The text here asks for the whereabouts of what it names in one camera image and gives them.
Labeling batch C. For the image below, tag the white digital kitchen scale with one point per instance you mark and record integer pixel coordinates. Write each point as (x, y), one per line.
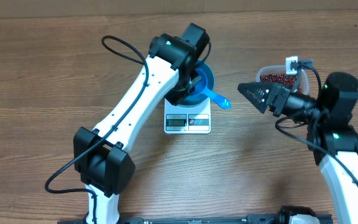
(187, 120)

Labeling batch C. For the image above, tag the black mounting rail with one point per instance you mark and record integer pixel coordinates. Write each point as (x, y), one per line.
(286, 214)

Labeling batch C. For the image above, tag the teal metal bowl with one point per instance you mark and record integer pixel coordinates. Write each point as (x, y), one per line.
(207, 80)

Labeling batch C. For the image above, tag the blue plastic measuring scoop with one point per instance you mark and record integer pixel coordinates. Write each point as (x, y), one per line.
(221, 101)

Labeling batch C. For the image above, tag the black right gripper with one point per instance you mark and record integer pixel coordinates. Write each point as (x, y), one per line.
(275, 95)

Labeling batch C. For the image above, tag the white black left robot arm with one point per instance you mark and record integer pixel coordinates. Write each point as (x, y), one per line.
(101, 154)

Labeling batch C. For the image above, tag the red beans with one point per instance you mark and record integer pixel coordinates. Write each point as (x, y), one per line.
(281, 78)

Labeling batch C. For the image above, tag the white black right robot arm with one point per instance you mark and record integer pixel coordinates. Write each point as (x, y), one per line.
(323, 124)

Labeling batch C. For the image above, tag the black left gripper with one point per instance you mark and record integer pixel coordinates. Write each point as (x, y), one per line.
(174, 99)

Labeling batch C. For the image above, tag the clear plastic container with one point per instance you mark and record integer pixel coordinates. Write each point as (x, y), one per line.
(303, 86)

